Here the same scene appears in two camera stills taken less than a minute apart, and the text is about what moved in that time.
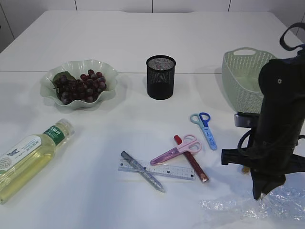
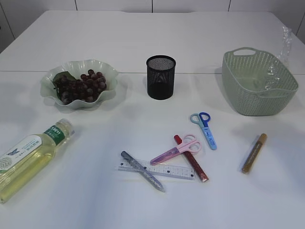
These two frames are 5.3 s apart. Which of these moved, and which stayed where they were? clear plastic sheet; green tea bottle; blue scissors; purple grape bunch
Moved: clear plastic sheet
Stayed: green tea bottle; purple grape bunch; blue scissors
